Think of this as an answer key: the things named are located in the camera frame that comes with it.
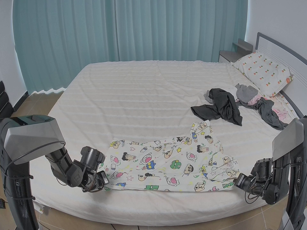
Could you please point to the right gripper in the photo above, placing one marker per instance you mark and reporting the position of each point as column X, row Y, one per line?
column 243, row 182

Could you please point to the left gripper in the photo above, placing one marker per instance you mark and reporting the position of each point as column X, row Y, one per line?
column 103, row 181

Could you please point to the white printed pyjama top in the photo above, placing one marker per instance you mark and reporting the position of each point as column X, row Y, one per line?
column 168, row 162

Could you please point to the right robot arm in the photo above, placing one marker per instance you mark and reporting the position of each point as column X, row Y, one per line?
column 285, row 142

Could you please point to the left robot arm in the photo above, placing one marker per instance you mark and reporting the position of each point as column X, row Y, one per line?
column 31, row 133

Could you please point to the dark grey garment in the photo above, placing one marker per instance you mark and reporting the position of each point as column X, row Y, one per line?
column 266, row 109

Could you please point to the black garment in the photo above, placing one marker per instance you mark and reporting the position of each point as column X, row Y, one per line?
column 225, row 106

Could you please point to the pink garment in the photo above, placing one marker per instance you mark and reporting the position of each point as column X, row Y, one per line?
column 253, row 100

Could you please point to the white printed pillow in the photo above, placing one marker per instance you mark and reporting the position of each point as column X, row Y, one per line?
column 284, row 99
column 263, row 71

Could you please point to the small grey garment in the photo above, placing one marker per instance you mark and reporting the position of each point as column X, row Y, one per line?
column 206, row 96

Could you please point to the bed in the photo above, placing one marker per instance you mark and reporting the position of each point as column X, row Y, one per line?
column 144, row 92

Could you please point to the black power adapter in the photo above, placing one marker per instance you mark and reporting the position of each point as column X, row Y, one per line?
column 2, row 204

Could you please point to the grey bedside table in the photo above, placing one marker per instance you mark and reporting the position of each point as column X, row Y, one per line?
column 227, row 55

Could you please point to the blue-green curtain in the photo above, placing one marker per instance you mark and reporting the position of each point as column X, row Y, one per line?
column 179, row 20
column 60, row 32

